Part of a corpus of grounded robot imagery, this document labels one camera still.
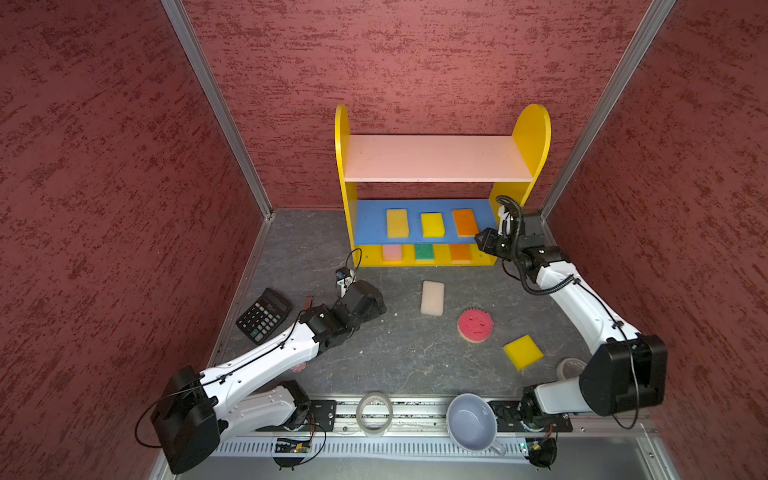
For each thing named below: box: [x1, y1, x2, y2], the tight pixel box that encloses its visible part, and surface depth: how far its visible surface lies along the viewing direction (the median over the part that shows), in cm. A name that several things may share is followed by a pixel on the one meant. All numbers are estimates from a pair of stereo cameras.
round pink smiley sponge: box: [457, 307, 495, 343], surface depth 89 cm
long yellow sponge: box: [386, 208, 409, 239], surface depth 97 cm
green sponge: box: [416, 244, 435, 261], surface depth 108 cm
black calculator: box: [236, 288, 291, 344], surface depth 91 cm
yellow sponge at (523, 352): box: [503, 334, 544, 371], surface depth 85 cm
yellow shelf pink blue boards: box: [335, 104, 552, 267], surface depth 96 cm
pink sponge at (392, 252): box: [383, 244, 402, 261], surface depth 106 cm
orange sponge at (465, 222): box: [453, 209, 480, 237], surface depth 99 cm
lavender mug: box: [446, 393, 506, 456], surface depth 73 cm
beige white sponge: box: [420, 280, 445, 316], surface depth 96 cm
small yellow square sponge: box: [421, 213, 445, 238], surface depth 97 cm
